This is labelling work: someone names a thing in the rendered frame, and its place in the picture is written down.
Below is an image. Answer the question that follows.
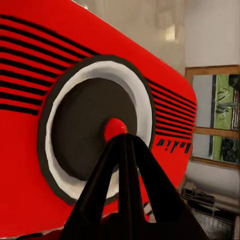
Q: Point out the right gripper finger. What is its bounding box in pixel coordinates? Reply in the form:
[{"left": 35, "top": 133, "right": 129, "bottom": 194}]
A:
[{"left": 108, "top": 212, "right": 119, "bottom": 224}]

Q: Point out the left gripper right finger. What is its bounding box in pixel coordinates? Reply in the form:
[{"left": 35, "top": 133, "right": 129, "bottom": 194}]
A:
[{"left": 125, "top": 133, "right": 210, "bottom": 240}]

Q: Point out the radio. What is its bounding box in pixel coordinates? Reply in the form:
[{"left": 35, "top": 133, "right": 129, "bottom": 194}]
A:
[{"left": 0, "top": 0, "right": 197, "bottom": 240}]

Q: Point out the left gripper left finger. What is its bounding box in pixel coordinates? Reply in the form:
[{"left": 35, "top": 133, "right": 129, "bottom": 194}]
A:
[{"left": 58, "top": 132, "right": 133, "bottom": 240}]

